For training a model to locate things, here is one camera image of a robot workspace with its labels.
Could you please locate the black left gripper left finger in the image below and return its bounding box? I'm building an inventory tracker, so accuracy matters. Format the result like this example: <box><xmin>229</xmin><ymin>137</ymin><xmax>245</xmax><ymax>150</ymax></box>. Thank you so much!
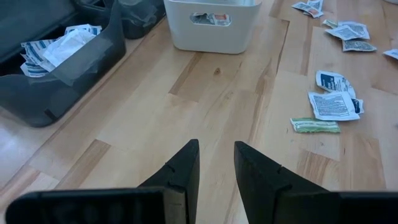
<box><xmin>137</xmin><ymin>139</ymin><xmax>200</xmax><ymax>224</ymax></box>

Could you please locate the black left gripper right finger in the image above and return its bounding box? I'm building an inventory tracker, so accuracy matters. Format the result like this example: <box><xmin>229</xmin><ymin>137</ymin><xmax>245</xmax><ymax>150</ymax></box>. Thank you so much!
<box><xmin>234</xmin><ymin>141</ymin><xmax>330</xmax><ymax>224</ymax></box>

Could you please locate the blue print alcohol pad packet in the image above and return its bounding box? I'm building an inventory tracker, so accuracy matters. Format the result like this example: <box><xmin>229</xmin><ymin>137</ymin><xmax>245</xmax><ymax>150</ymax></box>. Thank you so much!
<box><xmin>353</xmin><ymin>98</ymin><xmax>365</xmax><ymax>114</ymax></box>
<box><xmin>382</xmin><ymin>49</ymin><xmax>398</xmax><ymax>61</ymax></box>
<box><xmin>307</xmin><ymin>90</ymin><xmax>361</xmax><ymax>122</ymax></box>

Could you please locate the white paper packet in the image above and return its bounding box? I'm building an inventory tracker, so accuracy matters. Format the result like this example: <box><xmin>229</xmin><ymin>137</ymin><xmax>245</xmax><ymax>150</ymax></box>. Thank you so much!
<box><xmin>42</xmin><ymin>28</ymin><xmax>96</xmax><ymax>68</ymax></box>
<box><xmin>315</xmin><ymin>70</ymin><xmax>357</xmax><ymax>99</ymax></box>
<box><xmin>306</xmin><ymin>0</ymin><xmax>324</xmax><ymax>10</ymax></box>
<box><xmin>325</xmin><ymin>24</ymin><xmax>363</xmax><ymax>42</ymax></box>
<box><xmin>291</xmin><ymin>1</ymin><xmax>312</xmax><ymax>12</ymax></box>

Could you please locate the large blue striped packet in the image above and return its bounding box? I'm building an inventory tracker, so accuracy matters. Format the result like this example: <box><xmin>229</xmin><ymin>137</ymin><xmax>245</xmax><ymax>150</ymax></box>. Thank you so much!
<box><xmin>64</xmin><ymin>24</ymin><xmax>103</xmax><ymax>37</ymax></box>
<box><xmin>20</xmin><ymin>39</ymin><xmax>57</xmax><ymax>68</ymax></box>

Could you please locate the small blue striped packet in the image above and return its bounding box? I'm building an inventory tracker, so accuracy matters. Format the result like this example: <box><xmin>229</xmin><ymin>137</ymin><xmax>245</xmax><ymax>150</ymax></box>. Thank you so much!
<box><xmin>19</xmin><ymin>60</ymin><xmax>50</xmax><ymax>78</ymax></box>

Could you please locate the white plastic bin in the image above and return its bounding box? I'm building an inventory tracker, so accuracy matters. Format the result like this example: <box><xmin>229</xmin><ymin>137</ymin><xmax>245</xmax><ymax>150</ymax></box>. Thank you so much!
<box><xmin>164</xmin><ymin>0</ymin><xmax>262</xmax><ymax>55</ymax></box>

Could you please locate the grey translucent bin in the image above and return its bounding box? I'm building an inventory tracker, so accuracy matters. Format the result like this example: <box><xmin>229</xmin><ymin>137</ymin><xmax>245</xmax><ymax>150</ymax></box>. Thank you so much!
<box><xmin>0</xmin><ymin>0</ymin><xmax>127</xmax><ymax>128</ymax></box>
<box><xmin>73</xmin><ymin>0</ymin><xmax>165</xmax><ymax>40</ymax></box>

